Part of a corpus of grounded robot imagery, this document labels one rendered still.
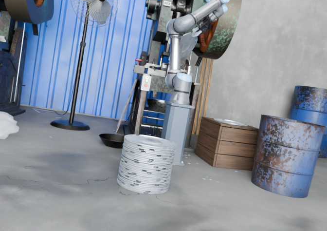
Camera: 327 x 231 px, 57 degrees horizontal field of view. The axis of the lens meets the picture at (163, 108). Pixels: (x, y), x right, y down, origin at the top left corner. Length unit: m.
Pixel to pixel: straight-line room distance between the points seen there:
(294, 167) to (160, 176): 0.91
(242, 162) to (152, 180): 1.13
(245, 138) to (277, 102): 2.35
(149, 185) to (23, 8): 1.93
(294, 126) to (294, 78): 2.90
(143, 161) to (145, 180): 0.10
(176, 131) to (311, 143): 0.90
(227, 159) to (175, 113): 0.59
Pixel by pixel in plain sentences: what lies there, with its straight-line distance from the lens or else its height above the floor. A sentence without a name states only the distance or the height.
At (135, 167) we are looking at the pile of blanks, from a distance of 1.58.
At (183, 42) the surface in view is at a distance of 2.66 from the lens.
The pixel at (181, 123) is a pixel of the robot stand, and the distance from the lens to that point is 2.23.
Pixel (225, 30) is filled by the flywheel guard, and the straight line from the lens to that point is 2.84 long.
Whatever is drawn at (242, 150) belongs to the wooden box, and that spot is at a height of 0.16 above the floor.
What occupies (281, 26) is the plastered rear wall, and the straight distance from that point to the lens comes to 4.87.
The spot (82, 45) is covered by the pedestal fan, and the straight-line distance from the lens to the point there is 3.13.
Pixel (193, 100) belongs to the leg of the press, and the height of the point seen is 0.48.
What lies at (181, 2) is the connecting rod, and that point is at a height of 1.37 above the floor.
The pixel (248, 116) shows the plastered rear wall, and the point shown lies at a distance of 4.62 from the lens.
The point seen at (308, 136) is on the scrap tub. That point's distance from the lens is 2.11.
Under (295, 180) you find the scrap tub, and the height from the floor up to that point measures 0.11.
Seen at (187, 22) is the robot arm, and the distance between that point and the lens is 2.28.
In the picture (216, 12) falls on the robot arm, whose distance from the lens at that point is 2.62.
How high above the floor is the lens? 0.56
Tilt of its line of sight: 4 degrees down
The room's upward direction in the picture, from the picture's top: 10 degrees clockwise
